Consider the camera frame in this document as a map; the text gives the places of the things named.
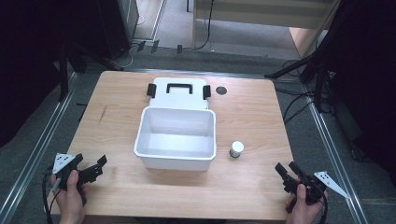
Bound black curtain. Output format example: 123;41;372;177
323;0;396;178
0;0;68;148

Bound light wooden furniture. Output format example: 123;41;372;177
191;0;342;60

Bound black cabinet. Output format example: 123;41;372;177
62;0;140;61

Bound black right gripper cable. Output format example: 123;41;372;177
318;191;330;224

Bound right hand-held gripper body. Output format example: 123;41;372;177
288;170;351;215

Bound white storage box with lid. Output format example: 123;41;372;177
133;77;218;173

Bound black floor cables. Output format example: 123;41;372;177
273;59;316;126

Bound person's right hand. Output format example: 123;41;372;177
284;183;330;224

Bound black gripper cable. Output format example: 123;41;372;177
41;166;64;224
318;191;330;224

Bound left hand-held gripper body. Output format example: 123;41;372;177
50;152;89;206

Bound white floor cable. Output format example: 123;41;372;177
106;13;147;70

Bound person's left hand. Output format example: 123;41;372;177
50;169;88;224

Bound metal floor rail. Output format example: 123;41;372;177
301;83;371;224
0;71;79;220

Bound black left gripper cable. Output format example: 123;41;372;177
41;166;64;224

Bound black hanging cable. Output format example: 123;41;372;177
182;0;217;52

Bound black tripod stand legs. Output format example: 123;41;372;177
264;46;332;114

